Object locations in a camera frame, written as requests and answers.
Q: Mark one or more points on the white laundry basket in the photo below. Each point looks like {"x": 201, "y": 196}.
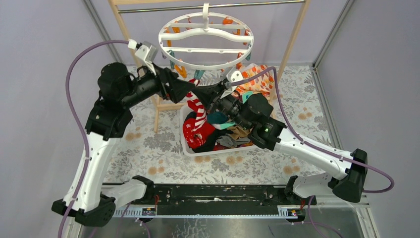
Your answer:
{"x": 183, "y": 112}

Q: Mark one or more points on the red bear christmas sock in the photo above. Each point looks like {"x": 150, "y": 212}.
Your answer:
{"x": 197, "y": 137}

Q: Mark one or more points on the white round clip hanger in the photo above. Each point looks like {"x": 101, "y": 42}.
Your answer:
{"x": 206, "y": 40}

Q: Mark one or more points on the metal rack rod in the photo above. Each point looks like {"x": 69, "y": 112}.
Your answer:
{"x": 226, "y": 5}

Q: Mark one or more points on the orange floral cloth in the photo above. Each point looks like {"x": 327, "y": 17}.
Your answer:
{"x": 263, "y": 84}

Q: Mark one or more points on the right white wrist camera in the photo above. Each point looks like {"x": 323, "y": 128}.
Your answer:
{"x": 232, "y": 75}

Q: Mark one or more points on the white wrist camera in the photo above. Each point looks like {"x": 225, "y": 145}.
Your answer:
{"x": 232, "y": 75}
{"x": 145, "y": 52}

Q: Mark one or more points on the dark green sock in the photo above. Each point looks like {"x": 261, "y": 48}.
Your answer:
{"x": 219, "y": 121}

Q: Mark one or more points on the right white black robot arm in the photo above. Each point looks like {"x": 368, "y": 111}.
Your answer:
{"x": 344, "y": 172}

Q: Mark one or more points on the grey sock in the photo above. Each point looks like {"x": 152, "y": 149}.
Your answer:
{"x": 229, "y": 142}

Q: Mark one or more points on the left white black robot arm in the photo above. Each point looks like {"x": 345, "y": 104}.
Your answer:
{"x": 119, "y": 92}

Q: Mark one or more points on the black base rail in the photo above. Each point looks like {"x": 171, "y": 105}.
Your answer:
{"x": 211, "y": 200}

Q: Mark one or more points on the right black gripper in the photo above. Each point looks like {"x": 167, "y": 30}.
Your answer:
{"x": 209, "y": 95}

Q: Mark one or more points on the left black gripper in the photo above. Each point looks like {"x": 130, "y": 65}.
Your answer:
{"x": 166, "y": 84}

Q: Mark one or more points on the red white striped sock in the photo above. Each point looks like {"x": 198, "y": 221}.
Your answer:
{"x": 195, "y": 105}

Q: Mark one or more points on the tan brown sock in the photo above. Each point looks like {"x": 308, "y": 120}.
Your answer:
{"x": 237, "y": 132}

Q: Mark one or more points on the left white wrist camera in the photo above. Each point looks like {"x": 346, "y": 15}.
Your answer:
{"x": 145, "y": 52}

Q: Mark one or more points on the wooden clothes rack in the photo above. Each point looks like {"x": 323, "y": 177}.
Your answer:
{"x": 176, "y": 106}

